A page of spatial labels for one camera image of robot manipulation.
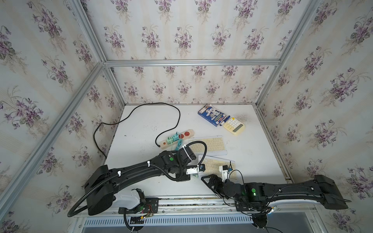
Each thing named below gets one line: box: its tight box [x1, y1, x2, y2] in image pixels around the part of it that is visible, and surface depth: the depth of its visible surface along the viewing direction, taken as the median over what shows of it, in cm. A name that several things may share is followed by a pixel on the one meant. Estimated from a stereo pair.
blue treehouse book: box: [197, 103, 227, 128], surface depth 113 cm
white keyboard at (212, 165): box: [198, 154, 238, 180], surface depth 84 cm
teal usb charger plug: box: [171, 131, 180, 142], surface depth 93 cm
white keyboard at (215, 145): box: [188, 135, 228, 156], surface depth 97 cm
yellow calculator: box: [222, 116, 246, 136], surface depth 106 cm
